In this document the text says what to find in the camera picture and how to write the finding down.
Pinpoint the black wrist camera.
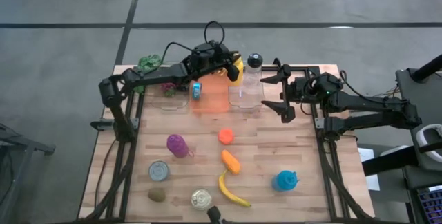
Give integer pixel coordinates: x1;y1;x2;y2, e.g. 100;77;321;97
309;72;345;97
190;46;215;68

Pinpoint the white paper sheet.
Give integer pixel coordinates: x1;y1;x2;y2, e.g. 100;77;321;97
356;147;381;192

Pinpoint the blue squeeze bottle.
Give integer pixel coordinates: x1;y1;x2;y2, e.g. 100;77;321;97
271;169;301;193

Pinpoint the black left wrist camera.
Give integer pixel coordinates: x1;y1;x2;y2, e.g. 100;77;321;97
190;46;215;68

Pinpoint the orange plastic bin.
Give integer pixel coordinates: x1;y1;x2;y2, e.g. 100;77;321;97
189;63;232;115

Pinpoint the brown kiwi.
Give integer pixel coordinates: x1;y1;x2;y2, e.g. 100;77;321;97
147;187;167;203

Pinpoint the orange carrot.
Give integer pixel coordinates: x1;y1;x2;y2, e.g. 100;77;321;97
220;149;242;176

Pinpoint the yellow banana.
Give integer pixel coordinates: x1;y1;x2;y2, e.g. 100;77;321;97
218;169;253;209

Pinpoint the black pole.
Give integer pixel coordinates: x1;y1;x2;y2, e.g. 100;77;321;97
410;53;442;84

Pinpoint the black flat bar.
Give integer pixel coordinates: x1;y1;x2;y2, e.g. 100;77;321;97
361;144;427;177

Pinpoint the white headset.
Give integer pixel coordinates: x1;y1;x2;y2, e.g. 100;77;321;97
415;123;442;153

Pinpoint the magenta squeeze bottle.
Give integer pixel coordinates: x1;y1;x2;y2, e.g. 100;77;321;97
166;133;195;159

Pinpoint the orange fruit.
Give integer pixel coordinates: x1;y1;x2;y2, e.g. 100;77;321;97
217;127;236;146

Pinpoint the clear plastic bin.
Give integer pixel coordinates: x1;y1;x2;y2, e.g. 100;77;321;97
151;60;193;111
227;63;267;110

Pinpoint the black left camera cable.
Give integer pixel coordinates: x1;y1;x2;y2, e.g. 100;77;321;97
161;20;226;66

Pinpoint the green striped-leaf plant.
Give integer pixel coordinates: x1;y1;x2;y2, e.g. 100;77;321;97
133;53;164;95

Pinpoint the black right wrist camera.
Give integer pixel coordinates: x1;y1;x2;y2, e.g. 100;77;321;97
309;72;345;97

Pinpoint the dark metal stand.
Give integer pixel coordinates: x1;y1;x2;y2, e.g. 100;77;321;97
0;122;57;224

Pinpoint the tin can blue label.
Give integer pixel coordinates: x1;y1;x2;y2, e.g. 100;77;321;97
191;82;203;101
190;187;213;212
148;160;171;183

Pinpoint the black round-tipped object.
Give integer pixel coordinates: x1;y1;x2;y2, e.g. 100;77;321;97
206;205;229;224

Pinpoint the clear bottle black cap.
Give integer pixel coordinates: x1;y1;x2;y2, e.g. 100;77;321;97
238;53;266;103

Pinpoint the backlit keyboard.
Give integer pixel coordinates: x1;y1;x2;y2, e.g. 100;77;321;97
416;183;442;224

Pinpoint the yellow squeeze bottle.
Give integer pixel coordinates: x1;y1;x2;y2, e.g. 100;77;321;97
216;57;245;87

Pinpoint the dark grey side desk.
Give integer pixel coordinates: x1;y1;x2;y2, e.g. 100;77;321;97
394;66;442;224

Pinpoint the red grape bunch with leaf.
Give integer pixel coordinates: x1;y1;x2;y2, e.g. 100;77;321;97
160;81;179;98

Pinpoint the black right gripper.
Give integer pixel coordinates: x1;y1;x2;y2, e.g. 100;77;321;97
259;57;314;124

